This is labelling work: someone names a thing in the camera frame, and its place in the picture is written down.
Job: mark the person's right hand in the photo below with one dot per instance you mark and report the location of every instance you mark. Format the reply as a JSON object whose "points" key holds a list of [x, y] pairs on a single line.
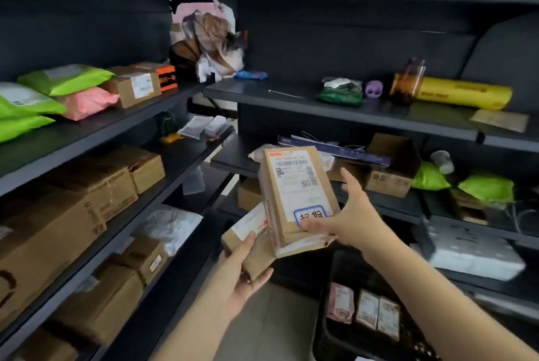
{"points": [[358, 221]]}

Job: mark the person's left hand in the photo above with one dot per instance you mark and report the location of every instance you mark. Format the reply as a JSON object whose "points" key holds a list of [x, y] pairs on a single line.
{"points": [[233, 278]]}

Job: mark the person's left thumb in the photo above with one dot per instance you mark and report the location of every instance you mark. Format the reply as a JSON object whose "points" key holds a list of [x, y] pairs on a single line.
{"points": [[245, 249]]}

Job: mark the person's right thumb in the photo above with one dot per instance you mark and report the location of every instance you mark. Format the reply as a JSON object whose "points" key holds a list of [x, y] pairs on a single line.
{"points": [[318, 224]]}

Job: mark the small cardboard parcel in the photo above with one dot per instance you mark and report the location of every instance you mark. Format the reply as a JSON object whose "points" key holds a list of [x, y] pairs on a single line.
{"points": [[252, 243]]}

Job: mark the large labelled cardboard parcel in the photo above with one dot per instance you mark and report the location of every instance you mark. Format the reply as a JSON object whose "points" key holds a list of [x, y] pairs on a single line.
{"points": [[294, 192]]}

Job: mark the person's left forearm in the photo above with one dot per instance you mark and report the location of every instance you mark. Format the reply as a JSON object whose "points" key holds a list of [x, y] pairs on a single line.
{"points": [[198, 325]]}

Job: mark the person's right forearm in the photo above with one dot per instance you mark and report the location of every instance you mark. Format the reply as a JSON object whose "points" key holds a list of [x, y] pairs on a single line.
{"points": [[438, 301]]}

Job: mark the small brown cardboard box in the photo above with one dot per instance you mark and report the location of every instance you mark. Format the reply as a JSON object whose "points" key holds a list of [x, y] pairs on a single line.
{"points": [[249, 195]]}

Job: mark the low brown cardboard box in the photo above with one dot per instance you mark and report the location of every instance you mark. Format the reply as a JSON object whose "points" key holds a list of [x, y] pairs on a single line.
{"points": [[351, 171]]}

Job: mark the flat navy blue box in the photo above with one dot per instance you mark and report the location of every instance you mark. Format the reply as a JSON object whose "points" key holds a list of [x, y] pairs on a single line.
{"points": [[337, 150]]}

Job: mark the white plastic bag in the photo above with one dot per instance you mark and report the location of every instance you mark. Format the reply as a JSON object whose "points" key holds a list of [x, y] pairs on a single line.
{"points": [[170, 228]]}

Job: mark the pink labelled packet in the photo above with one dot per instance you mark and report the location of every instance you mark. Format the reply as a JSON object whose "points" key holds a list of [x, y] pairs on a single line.
{"points": [[341, 304]]}

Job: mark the clear plastic bag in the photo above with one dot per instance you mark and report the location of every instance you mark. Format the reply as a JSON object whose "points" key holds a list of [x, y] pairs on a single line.
{"points": [[193, 181]]}

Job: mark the open cardboard box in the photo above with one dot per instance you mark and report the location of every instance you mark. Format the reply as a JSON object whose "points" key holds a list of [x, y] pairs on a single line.
{"points": [[391, 179]]}

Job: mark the brown labelled packet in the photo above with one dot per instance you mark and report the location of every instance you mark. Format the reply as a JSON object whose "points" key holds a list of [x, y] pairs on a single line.
{"points": [[388, 319], [367, 310]]}

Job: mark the small cardboard box with label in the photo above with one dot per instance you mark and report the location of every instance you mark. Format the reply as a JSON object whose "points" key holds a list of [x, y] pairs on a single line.
{"points": [[145, 259]]}

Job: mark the green mailer bag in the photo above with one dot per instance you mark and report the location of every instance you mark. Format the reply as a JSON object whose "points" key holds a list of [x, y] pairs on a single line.
{"points": [[67, 78], [486, 188], [25, 101], [23, 125], [429, 179]]}

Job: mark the small taped cardboard box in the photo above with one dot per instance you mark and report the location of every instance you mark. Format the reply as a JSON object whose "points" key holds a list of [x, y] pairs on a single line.
{"points": [[147, 171]]}

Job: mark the dark grey shelving unit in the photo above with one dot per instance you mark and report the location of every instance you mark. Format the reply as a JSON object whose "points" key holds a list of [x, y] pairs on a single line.
{"points": [[84, 137], [379, 114]]}

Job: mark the black plastic crate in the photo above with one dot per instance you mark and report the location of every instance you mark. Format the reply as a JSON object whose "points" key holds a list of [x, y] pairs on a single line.
{"points": [[362, 344]]}

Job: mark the white flat packet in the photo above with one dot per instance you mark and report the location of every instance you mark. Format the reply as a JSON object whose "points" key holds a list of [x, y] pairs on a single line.
{"points": [[215, 125], [195, 126]]}

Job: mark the dark green bagged bundle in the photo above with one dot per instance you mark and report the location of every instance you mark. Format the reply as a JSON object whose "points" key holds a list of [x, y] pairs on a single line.
{"points": [[341, 93]]}

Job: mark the small yellow packet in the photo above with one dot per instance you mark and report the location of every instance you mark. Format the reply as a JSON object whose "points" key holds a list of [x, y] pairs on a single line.
{"points": [[170, 138]]}

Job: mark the grey white cup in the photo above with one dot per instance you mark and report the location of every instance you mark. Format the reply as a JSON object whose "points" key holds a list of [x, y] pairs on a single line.
{"points": [[442, 161]]}

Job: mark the small purple plastic holder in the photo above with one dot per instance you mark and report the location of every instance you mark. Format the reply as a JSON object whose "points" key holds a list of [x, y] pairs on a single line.
{"points": [[374, 89]]}

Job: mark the brown box with paper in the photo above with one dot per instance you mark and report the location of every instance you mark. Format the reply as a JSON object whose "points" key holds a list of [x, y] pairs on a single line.
{"points": [[469, 207]]}

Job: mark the plain cardboard box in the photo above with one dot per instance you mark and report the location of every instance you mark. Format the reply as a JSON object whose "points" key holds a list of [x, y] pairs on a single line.
{"points": [[44, 348], [101, 306]]}

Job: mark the white foam wrapped package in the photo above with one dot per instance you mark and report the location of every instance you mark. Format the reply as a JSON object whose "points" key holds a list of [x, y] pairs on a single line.
{"points": [[471, 251]]}

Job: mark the medium taped cardboard box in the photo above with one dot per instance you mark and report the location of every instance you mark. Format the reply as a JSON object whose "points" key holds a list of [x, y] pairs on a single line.
{"points": [[101, 188]]}

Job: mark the blue plastic packet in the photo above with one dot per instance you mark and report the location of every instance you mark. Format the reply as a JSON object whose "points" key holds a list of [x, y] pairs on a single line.
{"points": [[250, 75]]}

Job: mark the amber glass jar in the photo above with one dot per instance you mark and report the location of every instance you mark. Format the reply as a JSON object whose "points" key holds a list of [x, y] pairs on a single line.
{"points": [[407, 83]]}

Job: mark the orange and black box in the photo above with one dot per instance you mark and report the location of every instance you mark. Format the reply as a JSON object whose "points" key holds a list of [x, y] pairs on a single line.
{"points": [[166, 76]]}

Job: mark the yellow plastic roll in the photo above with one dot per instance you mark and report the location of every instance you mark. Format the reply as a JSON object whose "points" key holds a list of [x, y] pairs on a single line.
{"points": [[463, 93]]}

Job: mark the cardboard box with white label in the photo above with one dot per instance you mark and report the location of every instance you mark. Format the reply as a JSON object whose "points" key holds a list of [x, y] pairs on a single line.
{"points": [[132, 86]]}

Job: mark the large cardboard box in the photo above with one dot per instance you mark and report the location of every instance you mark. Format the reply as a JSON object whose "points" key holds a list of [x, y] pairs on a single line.
{"points": [[46, 247]]}

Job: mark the crumpled brown patterned bag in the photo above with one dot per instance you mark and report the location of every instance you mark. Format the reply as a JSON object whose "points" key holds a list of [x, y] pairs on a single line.
{"points": [[208, 47]]}

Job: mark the brown paper envelope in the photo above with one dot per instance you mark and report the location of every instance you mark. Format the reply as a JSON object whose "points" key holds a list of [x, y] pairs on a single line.
{"points": [[499, 120]]}

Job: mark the pink mailer bag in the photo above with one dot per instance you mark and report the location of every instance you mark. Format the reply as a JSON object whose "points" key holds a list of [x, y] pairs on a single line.
{"points": [[86, 103]]}

